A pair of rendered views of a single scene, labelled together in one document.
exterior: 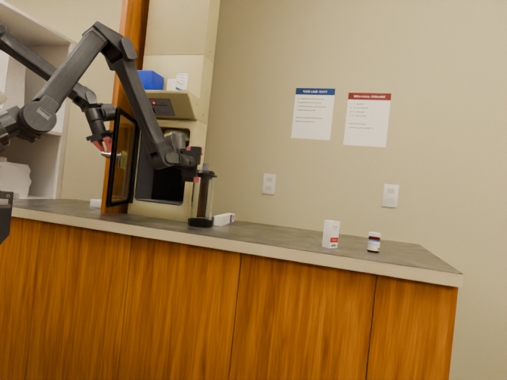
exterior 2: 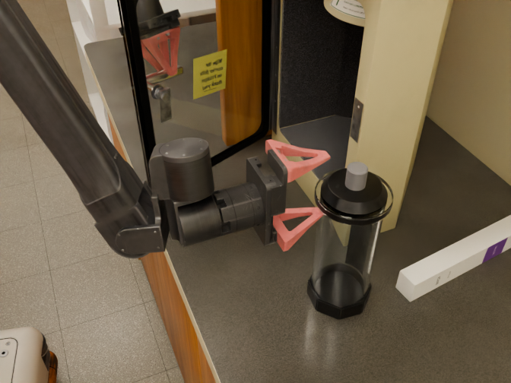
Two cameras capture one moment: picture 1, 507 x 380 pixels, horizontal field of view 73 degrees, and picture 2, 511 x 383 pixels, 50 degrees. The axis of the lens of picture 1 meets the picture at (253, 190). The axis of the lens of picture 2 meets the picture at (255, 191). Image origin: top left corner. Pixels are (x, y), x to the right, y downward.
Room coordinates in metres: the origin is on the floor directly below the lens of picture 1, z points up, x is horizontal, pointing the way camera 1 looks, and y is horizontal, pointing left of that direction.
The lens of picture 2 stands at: (1.01, -0.14, 1.66)
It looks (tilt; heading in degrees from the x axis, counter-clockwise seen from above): 41 degrees down; 51
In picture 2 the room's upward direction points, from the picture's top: straight up
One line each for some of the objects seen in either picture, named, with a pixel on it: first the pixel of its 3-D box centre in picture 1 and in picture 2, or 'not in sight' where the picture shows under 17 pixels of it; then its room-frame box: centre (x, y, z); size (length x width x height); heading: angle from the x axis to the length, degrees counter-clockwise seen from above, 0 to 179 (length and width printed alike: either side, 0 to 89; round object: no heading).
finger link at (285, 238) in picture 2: (195, 173); (291, 212); (1.39, 0.24, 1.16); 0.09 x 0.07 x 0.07; 164
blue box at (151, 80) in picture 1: (148, 83); not in sight; (1.58, 0.53, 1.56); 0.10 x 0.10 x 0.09; 74
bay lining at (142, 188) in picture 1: (174, 167); (373, 67); (1.73, 0.41, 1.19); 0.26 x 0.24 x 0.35; 74
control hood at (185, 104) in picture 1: (161, 104); not in sight; (1.56, 0.46, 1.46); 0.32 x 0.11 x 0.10; 74
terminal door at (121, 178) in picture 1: (123, 160); (207, 74); (1.49, 0.58, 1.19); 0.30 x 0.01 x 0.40; 5
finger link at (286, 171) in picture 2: (196, 156); (294, 171); (1.39, 0.24, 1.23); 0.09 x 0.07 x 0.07; 164
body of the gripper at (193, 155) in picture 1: (187, 163); (242, 207); (1.32, 0.26, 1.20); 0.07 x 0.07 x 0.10; 74
